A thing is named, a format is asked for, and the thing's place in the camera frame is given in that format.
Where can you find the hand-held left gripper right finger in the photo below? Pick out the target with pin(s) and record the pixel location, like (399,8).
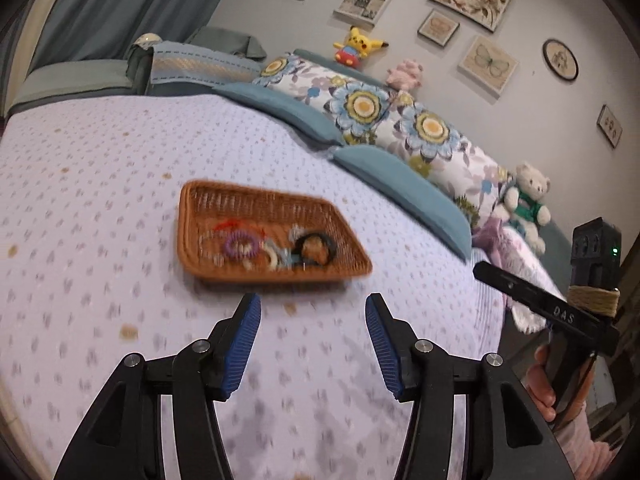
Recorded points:
(382,345)

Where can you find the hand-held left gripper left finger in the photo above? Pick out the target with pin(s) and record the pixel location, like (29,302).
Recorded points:
(245,345)

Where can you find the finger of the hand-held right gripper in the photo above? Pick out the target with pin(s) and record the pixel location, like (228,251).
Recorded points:
(497,277)

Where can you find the clear blue hair clip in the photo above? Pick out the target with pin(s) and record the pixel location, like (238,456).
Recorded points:
(290,259)

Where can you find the brown wicker basket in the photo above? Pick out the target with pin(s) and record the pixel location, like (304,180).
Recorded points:
(260,205)

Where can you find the person's right forearm pink sleeve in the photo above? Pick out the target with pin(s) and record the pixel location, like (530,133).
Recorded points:
(580,452)

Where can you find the person's right hand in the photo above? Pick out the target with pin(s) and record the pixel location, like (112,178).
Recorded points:
(542,380)

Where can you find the white floral ruffled quilt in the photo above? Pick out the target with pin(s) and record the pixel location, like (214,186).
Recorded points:
(530,280)

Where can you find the purple cloth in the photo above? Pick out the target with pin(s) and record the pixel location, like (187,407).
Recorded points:
(487,237)

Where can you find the white teddy bear green shirt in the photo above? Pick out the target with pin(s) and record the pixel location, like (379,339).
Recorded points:
(527,200)

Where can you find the long teal pillow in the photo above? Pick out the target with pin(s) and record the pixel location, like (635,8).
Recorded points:
(415,195)

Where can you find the floral pillow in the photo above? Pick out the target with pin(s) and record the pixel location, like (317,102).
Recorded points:
(320,87)
(450,150)

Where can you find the round framed picture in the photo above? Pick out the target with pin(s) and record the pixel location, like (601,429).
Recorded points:
(560,60)

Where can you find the large butterfly canvas picture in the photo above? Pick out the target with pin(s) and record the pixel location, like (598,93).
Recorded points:
(487,66)

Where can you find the pink plush toy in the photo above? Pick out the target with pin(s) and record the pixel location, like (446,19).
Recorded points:
(405,75)

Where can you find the small teal pillow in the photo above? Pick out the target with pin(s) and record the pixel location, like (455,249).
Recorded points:
(290,110)

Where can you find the small butterfly framed picture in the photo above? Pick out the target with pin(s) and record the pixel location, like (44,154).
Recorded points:
(438,28)

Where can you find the yellow mouse plush toy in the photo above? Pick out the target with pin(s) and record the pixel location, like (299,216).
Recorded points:
(357,45)

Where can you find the folded striped blanket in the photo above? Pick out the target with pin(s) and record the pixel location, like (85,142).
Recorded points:
(200,67)

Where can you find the patchwork canvas picture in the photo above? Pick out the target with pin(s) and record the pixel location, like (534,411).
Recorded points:
(362,4)

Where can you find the white round lamp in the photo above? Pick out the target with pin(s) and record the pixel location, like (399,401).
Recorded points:
(148,40)

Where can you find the blue curtain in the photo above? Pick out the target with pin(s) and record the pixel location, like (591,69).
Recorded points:
(130,5)
(10,35)

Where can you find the cream curtain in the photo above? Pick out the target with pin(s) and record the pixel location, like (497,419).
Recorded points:
(35,30)

